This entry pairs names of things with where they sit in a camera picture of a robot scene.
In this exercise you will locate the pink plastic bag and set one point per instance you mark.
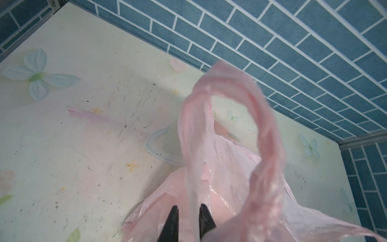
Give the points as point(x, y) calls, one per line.
point(246, 193)

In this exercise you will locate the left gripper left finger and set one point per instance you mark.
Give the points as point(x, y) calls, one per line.
point(170, 230)

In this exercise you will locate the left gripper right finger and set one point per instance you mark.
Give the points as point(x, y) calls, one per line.
point(206, 222)

